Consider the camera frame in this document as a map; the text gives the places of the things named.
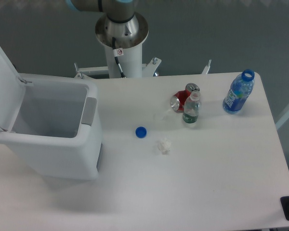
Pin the white frame at right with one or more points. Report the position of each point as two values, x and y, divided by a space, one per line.
282 117

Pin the white plastic trash can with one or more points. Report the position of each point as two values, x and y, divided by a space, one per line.
52 123

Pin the blue bottle cap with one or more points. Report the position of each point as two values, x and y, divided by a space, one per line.
140 132

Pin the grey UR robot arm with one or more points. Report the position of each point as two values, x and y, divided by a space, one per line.
118 11

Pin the blue plastic bottle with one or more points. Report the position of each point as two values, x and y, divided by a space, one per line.
239 91

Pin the white table leg bracket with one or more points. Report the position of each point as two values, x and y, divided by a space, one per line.
207 68

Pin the clear green-label bottle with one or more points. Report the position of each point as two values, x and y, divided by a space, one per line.
191 107

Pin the crumpled white tissue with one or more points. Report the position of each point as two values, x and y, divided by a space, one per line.
164 145

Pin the crushed red soda can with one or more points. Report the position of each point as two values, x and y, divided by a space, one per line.
177 100

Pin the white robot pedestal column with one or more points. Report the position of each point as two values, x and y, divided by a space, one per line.
123 44

